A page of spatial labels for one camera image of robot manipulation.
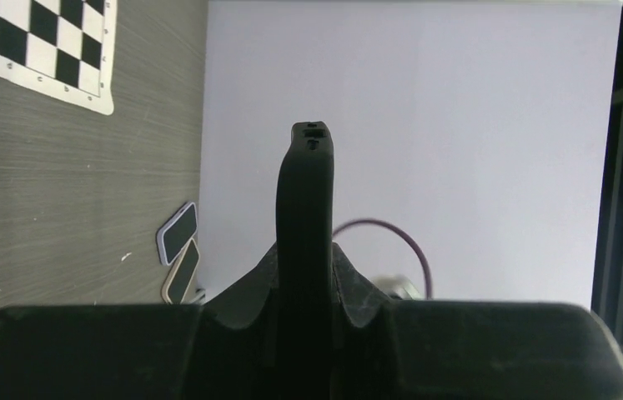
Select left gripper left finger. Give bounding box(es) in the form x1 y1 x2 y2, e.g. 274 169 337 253
204 242 278 329

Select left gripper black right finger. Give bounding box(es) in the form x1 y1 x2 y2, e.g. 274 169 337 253
332 242 394 332

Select phone with white edge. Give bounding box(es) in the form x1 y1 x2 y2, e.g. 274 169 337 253
156 202 198 266

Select phone with pink edge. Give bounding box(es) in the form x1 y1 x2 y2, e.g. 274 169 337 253
161 238 200 304

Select black white checkerboard mat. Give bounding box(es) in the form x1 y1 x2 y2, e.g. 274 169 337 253
0 0 118 115

